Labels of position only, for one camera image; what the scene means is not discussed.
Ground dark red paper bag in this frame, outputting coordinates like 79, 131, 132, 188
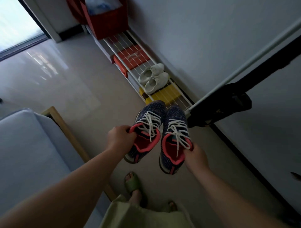
66, 0, 88, 25

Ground person's left forearm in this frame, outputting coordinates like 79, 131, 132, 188
0, 147, 123, 228

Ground olive green shorts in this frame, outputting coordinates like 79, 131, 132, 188
98, 194, 196, 228

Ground white metal shoe rack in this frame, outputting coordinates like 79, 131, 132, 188
81, 18, 301, 118

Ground large red paper bag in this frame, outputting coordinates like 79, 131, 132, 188
80, 0, 129, 40

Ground black baseboard strip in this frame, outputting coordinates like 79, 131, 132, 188
59, 23, 301, 221

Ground black hanging garment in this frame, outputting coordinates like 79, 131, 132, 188
187, 35, 301, 128

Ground red shoe box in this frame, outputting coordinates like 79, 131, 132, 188
110, 44, 151, 78

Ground white and grey shoe box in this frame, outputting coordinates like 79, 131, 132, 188
90, 30, 118, 63

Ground person's left hand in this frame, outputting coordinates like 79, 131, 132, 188
106, 125, 137, 158

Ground person's right hand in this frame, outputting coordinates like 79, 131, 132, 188
183, 142, 210, 175

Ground blue knit sneaker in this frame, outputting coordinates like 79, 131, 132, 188
124, 100, 167, 164
159, 105, 194, 175

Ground person's left leg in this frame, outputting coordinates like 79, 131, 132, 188
126, 174, 142, 207

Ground yellow shoe box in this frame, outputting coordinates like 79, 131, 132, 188
139, 82, 183, 106

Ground white shoelace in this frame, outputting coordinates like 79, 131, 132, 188
136, 111, 162, 143
166, 119, 191, 157

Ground person's right forearm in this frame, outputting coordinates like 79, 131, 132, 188
194, 168, 290, 228

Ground glass sliding door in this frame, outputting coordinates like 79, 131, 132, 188
0, 0, 62, 62

